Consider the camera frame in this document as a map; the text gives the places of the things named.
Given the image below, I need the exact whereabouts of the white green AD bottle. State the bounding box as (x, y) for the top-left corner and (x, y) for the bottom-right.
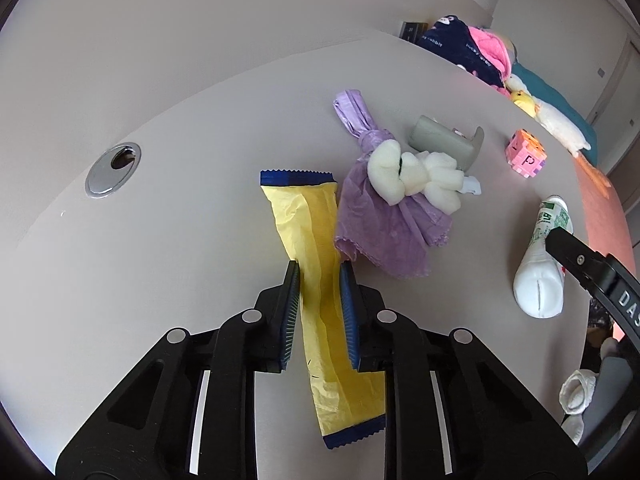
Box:
(512, 195), (574, 320)

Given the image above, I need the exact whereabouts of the yellow blue snack wrapper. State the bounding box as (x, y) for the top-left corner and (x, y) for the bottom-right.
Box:
(259, 169), (385, 450)

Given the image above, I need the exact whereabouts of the pink orange puzzle cube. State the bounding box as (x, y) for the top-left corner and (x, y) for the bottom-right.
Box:
(506, 129), (547, 178)

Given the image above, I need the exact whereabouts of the purple plastic bag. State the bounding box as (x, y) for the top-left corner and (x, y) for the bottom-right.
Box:
(333, 90), (451, 278)

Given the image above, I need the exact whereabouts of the grey foam corner guard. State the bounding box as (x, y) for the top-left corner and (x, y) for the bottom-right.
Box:
(408, 116), (485, 171)

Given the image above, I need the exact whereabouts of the white foam packing piece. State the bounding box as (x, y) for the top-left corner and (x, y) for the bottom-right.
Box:
(367, 140), (465, 214)

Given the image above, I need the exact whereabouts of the black lined trash bin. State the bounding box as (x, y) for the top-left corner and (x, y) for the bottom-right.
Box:
(587, 298), (613, 348)

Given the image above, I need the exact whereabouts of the right white gloved hand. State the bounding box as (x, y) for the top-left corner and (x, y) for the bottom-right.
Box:
(559, 337), (618, 444)

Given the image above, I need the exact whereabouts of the pink bed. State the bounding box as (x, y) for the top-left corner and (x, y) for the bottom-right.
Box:
(574, 154), (636, 273)

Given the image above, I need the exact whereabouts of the white door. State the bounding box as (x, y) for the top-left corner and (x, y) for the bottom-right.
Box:
(588, 38), (639, 174)

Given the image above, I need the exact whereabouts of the white goose plush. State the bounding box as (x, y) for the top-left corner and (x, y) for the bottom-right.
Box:
(504, 74), (612, 197)

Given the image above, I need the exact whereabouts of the small white foam scrap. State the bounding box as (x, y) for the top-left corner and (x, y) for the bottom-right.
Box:
(459, 176), (482, 196)

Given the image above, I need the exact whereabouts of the yellow duck plush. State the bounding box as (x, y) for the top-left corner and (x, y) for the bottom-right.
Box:
(510, 90), (537, 118)

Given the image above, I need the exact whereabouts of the teal pillow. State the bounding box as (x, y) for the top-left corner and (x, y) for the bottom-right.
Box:
(512, 63), (598, 166)

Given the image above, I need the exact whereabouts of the patterned grey yellow pillow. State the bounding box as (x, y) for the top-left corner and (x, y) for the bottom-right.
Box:
(495, 32), (518, 64)

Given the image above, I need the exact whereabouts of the pink fleece garment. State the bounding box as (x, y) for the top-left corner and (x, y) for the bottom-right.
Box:
(469, 26), (512, 84)

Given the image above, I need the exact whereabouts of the navy blue blanket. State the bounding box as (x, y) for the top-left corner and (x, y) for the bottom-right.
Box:
(416, 15), (503, 88)

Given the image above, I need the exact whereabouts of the silver desk cable grommet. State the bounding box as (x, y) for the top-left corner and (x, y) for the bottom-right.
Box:
(85, 142), (142, 198)

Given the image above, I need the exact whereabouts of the black wall socket panel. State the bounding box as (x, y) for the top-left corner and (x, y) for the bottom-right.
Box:
(399, 22), (430, 44)

